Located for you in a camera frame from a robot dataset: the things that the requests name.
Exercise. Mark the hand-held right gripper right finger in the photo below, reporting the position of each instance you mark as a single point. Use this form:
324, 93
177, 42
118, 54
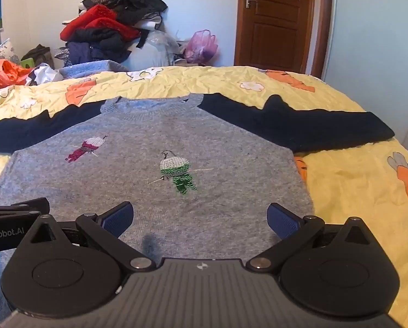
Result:
282, 222

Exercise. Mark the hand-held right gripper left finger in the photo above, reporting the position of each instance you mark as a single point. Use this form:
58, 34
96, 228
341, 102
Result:
116, 220

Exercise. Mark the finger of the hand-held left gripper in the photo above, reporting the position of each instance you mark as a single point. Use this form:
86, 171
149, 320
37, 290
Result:
26, 206

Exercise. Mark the grey sweater with navy sleeves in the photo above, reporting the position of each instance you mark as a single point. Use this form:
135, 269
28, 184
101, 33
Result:
156, 136

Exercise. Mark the pile of clothes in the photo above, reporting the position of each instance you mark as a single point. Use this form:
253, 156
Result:
98, 24

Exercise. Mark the yellow printed blanket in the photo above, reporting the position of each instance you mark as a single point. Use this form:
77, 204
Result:
354, 177

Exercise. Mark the white crumpled bag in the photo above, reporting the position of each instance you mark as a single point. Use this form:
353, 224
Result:
45, 73

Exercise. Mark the orange plastic bag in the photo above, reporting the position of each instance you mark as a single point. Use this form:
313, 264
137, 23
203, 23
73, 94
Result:
2, 71

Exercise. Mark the green box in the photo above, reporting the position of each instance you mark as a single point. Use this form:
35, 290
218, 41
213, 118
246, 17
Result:
28, 63

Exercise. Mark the light blue folded towel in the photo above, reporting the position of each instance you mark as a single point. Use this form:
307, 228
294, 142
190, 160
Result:
87, 69

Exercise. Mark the dark brown cloth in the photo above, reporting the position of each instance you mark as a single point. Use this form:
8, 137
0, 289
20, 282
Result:
38, 53

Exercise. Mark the floral pillow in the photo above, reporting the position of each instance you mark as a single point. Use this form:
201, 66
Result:
2, 53

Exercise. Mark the clear plastic bag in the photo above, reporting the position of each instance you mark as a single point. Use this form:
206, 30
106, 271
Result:
149, 54

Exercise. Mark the brown wooden door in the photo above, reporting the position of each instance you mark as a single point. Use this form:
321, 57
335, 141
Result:
275, 30

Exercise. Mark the pink plastic bag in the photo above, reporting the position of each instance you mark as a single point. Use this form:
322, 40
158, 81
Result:
200, 46

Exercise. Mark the brown door frame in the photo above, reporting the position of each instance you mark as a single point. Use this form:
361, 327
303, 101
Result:
321, 24

